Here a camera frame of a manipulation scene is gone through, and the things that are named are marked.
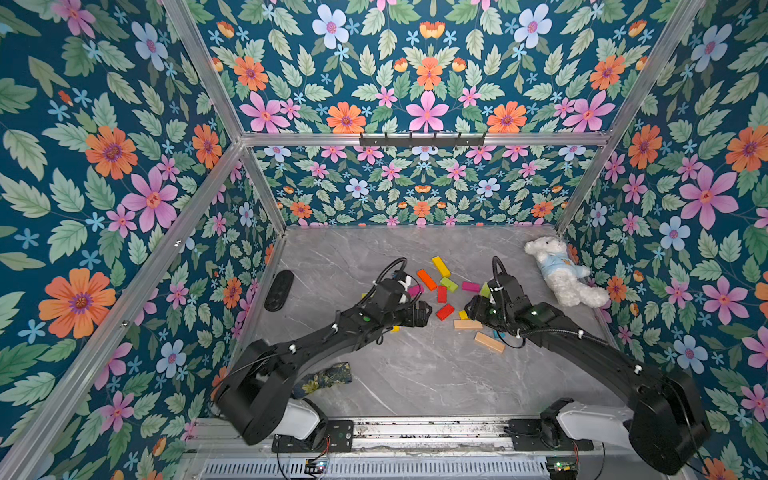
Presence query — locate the aluminium frame post back right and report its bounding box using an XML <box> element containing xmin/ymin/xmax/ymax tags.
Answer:
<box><xmin>555</xmin><ymin>0</ymin><xmax>706</xmax><ymax>237</ymax></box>

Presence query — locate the yellow block at back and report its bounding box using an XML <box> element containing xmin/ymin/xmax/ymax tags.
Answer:
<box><xmin>432</xmin><ymin>256</ymin><xmax>452</xmax><ymax>278</ymax></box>

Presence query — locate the black oval case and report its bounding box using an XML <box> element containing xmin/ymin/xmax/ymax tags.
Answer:
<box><xmin>264</xmin><ymin>269</ymin><xmax>295</xmax><ymax>312</ymax></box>

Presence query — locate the horizontal aluminium frame bar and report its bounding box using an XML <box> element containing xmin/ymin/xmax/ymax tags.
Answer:
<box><xmin>240</xmin><ymin>132</ymin><xmax>609</xmax><ymax>148</ymax></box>

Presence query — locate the aluminium frame post back left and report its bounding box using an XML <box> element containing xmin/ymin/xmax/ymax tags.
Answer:
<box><xmin>164</xmin><ymin>0</ymin><xmax>286</xmax><ymax>239</ymax></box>

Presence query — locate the magenta block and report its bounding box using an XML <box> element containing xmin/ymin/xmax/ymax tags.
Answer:
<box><xmin>407</xmin><ymin>284</ymin><xmax>423</xmax><ymax>298</ymax></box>
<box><xmin>462</xmin><ymin>281</ymin><xmax>482</xmax><ymax>293</ymax></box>

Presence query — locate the black hook rail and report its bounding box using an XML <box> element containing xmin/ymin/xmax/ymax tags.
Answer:
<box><xmin>358</xmin><ymin>132</ymin><xmax>486</xmax><ymax>149</ymax></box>

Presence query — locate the metal base rail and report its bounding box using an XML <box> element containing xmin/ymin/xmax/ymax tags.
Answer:
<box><xmin>185</xmin><ymin>415</ymin><xmax>673</xmax><ymax>457</ymax></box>

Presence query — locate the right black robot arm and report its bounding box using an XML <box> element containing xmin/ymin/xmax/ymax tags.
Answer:
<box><xmin>466</xmin><ymin>274</ymin><xmax>712</xmax><ymax>475</ymax></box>

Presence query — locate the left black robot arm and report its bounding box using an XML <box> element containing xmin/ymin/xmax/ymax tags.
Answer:
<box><xmin>214</xmin><ymin>279</ymin><xmax>433</xmax><ymax>448</ymax></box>

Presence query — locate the small lime green block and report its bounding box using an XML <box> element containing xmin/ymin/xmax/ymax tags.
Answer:
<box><xmin>479</xmin><ymin>282</ymin><xmax>493</xmax><ymax>302</ymax></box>

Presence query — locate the floral patterned pouch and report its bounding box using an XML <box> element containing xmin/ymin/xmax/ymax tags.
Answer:
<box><xmin>296</xmin><ymin>362</ymin><xmax>353</xmax><ymax>398</ymax></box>

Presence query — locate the long orange block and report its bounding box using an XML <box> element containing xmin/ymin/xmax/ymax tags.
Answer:
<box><xmin>417</xmin><ymin>269</ymin><xmax>438</xmax><ymax>291</ymax></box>

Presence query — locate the left aluminium frame bar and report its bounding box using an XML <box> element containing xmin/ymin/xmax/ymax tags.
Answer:
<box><xmin>1</xmin><ymin>140</ymin><xmax>244</xmax><ymax>479</ymax></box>

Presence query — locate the aluminium frame post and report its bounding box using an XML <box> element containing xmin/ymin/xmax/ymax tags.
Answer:
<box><xmin>164</xmin><ymin>0</ymin><xmax>286</xmax><ymax>239</ymax></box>
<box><xmin>555</xmin><ymin>0</ymin><xmax>706</xmax><ymax>237</ymax></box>

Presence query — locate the white teddy bear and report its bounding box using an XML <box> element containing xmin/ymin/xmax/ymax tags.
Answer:
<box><xmin>524</xmin><ymin>236</ymin><xmax>610</xmax><ymax>309</ymax></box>

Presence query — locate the lime green square block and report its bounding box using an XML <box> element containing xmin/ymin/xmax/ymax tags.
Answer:
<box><xmin>439</xmin><ymin>277</ymin><xmax>459</xmax><ymax>292</ymax></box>

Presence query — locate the natural wood block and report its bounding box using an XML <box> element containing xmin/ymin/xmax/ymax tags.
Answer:
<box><xmin>453</xmin><ymin>320</ymin><xmax>484</xmax><ymax>331</ymax></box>
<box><xmin>474</xmin><ymin>332</ymin><xmax>506</xmax><ymax>354</ymax></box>

